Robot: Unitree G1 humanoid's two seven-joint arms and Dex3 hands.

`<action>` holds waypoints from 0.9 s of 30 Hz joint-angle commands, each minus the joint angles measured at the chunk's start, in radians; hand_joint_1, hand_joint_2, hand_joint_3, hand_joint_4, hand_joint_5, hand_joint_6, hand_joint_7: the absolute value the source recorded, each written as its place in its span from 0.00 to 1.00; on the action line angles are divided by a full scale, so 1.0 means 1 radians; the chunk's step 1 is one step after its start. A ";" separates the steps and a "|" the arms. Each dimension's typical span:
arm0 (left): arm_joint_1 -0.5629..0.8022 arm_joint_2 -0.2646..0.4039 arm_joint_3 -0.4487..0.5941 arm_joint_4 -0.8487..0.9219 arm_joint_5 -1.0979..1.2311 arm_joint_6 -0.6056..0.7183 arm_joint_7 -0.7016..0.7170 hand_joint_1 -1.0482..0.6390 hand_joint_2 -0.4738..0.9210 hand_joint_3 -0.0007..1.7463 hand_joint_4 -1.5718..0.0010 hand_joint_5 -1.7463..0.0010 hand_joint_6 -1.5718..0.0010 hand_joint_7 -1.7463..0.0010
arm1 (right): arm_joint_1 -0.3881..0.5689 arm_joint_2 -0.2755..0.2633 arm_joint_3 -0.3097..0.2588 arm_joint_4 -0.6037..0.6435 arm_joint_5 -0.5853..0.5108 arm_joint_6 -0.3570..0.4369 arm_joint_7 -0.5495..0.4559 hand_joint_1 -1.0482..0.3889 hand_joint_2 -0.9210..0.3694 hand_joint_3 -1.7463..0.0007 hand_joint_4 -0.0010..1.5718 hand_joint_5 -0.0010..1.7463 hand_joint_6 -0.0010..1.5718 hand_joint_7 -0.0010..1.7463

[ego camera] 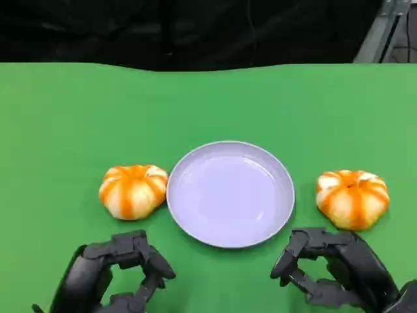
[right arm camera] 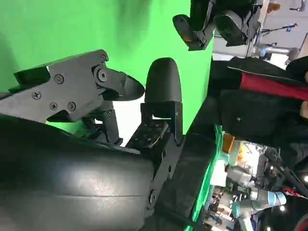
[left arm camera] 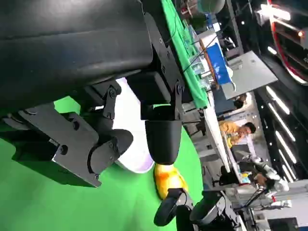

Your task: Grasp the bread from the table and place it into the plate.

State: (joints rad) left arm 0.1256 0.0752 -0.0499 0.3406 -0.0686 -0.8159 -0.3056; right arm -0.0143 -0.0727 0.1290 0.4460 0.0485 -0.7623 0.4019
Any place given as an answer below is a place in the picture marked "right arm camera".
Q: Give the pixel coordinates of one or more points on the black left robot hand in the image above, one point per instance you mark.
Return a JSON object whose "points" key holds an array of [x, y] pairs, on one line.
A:
{"points": [[231, 24]]}

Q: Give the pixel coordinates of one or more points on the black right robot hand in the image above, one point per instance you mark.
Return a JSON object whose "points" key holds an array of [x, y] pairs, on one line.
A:
{"points": [[72, 183]]}

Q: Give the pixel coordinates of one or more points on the person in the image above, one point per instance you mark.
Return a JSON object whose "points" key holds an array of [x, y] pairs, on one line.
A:
{"points": [[260, 108]]}

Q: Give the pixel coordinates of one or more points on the orange box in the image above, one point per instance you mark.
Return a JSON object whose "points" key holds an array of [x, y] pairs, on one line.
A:
{"points": [[228, 143]]}

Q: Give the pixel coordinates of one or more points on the green table cloth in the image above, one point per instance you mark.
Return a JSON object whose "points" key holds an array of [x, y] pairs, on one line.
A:
{"points": [[72, 29]]}

